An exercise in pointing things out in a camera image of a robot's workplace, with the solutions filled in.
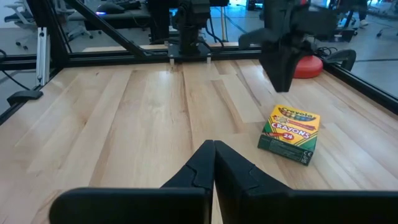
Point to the person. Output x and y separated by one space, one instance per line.
354 9

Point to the Crayola crayon box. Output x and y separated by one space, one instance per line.
292 130

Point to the black aluminium table frame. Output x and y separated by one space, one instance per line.
109 57

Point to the black frame clamp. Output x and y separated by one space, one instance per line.
342 56
25 96

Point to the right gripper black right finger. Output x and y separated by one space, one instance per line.
267 205

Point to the red desk lamp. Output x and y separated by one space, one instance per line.
309 67

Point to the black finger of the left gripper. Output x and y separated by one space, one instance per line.
295 65
276 68

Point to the black computer mouse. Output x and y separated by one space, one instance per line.
110 8

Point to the black desk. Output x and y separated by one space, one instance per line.
124 18

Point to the grey office chair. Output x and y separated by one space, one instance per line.
18 17

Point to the silver aluminium extrusion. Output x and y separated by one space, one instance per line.
42 56

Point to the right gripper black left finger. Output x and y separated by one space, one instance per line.
174 205

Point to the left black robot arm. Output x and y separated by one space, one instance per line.
192 28

